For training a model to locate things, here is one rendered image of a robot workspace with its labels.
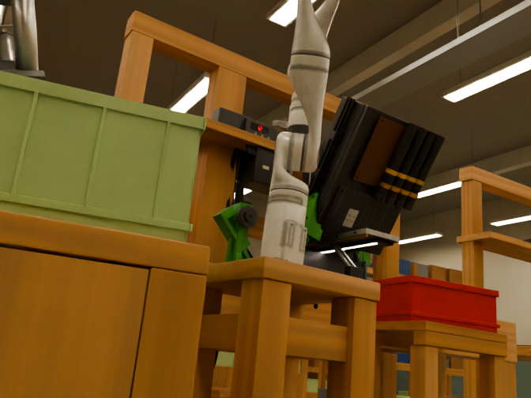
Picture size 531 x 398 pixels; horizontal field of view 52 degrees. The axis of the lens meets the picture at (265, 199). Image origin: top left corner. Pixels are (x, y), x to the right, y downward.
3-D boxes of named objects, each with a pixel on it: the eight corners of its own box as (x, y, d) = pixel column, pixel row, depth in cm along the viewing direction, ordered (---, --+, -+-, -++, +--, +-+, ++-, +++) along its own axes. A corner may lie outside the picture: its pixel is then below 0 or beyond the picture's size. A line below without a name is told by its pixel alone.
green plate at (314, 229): (318, 254, 193) (333, 202, 202) (300, 243, 190) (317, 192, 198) (298, 257, 203) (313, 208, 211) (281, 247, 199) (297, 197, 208)
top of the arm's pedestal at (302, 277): (380, 301, 118) (381, 283, 119) (262, 276, 100) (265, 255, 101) (286, 305, 142) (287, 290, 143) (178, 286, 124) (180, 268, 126)
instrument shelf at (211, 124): (375, 184, 253) (375, 176, 254) (203, 125, 207) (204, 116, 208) (339, 195, 273) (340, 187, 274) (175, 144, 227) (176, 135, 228)
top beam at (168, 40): (402, 140, 288) (402, 125, 291) (131, 29, 212) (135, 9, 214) (389, 145, 295) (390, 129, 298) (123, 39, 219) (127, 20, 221)
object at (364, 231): (399, 245, 192) (399, 237, 192) (365, 236, 183) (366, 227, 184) (327, 257, 223) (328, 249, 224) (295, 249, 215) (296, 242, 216)
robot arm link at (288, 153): (276, 124, 130) (266, 191, 124) (316, 128, 129) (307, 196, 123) (277, 140, 138) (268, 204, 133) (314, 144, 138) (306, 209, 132)
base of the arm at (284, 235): (307, 270, 122) (316, 199, 128) (278, 260, 117) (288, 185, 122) (278, 272, 129) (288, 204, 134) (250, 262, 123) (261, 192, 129)
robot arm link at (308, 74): (331, 57, 124) (290, 53, 125) (317, 174, 128) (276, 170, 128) (330, 62, 133) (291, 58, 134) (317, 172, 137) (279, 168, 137)
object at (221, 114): (250, 133, 225) (251, 118, 227) (218, 122, 217) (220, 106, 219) (241, 138, 230) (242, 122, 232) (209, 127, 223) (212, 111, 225)
